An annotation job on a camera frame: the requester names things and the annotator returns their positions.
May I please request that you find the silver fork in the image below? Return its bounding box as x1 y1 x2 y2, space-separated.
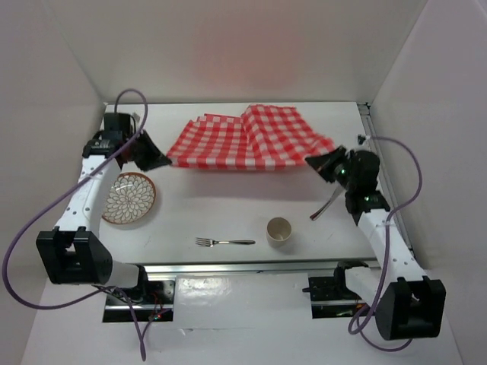
195 237 256 247

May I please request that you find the aluminium rail front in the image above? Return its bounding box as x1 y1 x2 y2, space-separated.
113 258 415 275

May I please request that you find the red white checkered cloth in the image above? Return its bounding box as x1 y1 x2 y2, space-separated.
167 104 335 171

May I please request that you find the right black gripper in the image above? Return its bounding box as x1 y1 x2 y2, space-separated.
307 146 357 192

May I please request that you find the floral patterned plate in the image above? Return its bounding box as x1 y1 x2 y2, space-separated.
102 172 157 225

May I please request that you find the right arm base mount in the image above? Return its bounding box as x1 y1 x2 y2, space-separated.
299 259 380 319

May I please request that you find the silver knife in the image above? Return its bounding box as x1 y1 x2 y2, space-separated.
310 186 343 221

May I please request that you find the beige paper cup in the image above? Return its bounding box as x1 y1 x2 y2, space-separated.
266 217 292 248

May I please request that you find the aluminium rail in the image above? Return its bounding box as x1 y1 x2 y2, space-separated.
113 258 415 275
357 102 418 263

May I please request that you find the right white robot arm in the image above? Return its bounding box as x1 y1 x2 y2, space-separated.
306 147 446 341

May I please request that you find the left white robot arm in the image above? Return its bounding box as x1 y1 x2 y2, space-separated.
36 113 170 303

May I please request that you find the aluminium rail right side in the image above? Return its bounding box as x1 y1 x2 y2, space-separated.
357 102 418 263

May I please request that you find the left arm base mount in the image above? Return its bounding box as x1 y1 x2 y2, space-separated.
102 278 176 323

